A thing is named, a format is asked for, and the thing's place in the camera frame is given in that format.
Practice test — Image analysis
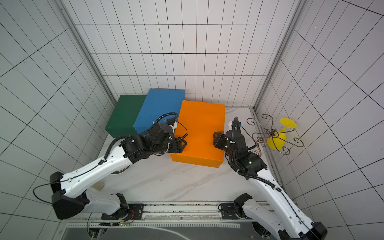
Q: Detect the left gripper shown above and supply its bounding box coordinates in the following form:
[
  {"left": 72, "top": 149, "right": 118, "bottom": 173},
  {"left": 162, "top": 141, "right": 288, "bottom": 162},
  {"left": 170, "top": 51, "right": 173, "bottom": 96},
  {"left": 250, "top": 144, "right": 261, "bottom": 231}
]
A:
[{"left": 152, "top": 137, "right": 188, "bottom": 155}]

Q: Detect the orange shoebox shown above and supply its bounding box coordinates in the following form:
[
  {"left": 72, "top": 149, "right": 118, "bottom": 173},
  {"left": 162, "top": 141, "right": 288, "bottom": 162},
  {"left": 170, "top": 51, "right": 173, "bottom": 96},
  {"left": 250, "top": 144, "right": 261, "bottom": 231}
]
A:
[{"left": 170, "top": 101, "right": 225, "bottom": 168}]

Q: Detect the blue shoebox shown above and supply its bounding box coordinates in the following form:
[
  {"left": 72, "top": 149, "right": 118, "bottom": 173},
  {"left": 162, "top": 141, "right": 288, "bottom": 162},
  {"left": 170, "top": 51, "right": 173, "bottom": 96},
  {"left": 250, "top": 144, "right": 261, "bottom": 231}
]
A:
[{"left": 134, "top": 89, "right": 185, "bottom": 134}]

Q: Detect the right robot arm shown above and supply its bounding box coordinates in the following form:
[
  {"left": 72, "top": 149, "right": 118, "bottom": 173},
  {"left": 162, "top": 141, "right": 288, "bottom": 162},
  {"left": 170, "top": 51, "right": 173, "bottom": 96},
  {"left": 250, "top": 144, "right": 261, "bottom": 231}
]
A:
[{"left": 213, "top": 129, "right": 328, "bottom": 240}]

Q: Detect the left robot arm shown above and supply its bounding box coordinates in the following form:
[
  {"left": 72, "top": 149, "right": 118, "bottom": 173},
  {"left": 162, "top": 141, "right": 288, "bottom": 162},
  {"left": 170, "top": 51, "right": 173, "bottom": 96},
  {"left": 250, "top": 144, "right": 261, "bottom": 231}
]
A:
[{"left": 50, "top": 121, "right": 187, "bottom": 220}]

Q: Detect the yellow plastic goblet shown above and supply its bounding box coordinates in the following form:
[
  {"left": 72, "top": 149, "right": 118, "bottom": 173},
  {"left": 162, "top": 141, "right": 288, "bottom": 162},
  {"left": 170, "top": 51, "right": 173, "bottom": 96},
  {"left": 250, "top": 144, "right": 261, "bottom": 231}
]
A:
[{"left": 267, "top": 118, "right": 297, "bottom": 151}]

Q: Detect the green shoebox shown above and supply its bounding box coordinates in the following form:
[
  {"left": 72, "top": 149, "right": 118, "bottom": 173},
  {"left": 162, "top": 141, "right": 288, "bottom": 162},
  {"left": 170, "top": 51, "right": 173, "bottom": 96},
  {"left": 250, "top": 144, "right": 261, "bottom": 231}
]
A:
[{"left": 105, "top": 95, "right": 147, "bottom": 138}]

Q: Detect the round white plate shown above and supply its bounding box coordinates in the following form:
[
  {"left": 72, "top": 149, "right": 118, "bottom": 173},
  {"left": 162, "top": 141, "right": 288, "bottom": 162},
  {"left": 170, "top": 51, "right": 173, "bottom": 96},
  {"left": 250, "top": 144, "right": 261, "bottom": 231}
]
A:
[{"left": 112, "top": 166, "right": 130, "bottom": 175}]

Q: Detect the small beige cup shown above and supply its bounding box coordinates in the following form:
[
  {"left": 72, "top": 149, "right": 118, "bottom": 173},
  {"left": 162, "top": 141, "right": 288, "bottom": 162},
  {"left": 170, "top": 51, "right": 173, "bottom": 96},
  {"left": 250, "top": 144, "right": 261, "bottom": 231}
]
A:
[{"left": 91, "top": 181, "right": 105, "bottom": 191}]

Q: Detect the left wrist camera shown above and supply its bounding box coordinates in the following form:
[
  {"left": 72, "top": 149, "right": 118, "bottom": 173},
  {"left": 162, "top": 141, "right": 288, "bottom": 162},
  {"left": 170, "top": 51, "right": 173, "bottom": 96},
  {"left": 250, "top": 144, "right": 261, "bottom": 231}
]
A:
[{"left": 169, "top": 120, "right": 178, "bottom": 131}]

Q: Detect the ornate metal wire stand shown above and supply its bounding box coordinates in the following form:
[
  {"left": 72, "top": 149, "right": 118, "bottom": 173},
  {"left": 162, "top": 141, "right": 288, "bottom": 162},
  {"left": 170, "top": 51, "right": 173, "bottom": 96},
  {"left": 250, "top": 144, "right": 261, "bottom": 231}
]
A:
[{"left": 247, "top": 114, "right": 304, "bottom": 156}]

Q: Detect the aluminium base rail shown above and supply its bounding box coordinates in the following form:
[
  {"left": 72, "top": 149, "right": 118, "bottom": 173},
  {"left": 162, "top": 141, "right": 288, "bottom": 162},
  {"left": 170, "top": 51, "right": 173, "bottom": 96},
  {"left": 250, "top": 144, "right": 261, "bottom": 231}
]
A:
[{"left": 61, "top": 200, "right": 304, "bottom": 230}]

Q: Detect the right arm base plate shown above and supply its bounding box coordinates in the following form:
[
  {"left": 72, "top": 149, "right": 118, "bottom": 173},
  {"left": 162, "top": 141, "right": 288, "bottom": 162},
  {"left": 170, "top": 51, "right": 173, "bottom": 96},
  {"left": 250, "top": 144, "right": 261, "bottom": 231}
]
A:
[{"left": 218, "top": 203, "right": 244, "bottom": 220}]

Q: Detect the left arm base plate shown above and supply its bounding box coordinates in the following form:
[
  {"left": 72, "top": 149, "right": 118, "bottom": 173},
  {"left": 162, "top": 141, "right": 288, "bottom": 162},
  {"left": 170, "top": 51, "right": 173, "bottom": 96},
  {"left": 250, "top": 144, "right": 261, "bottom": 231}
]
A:
[{"left": 101, "top": 204, "right": 145, "bottom": 222}]

